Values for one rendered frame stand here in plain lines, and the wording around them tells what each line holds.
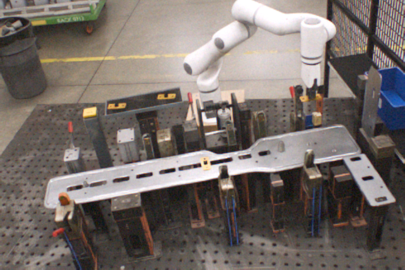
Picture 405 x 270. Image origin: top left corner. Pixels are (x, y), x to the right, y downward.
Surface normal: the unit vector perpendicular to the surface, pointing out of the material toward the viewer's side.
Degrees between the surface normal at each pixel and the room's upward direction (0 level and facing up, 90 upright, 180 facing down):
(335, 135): 0
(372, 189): 0
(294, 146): 0
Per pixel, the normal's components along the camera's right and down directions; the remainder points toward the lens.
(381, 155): 0.14, 0.55
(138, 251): -0.11, -0.80
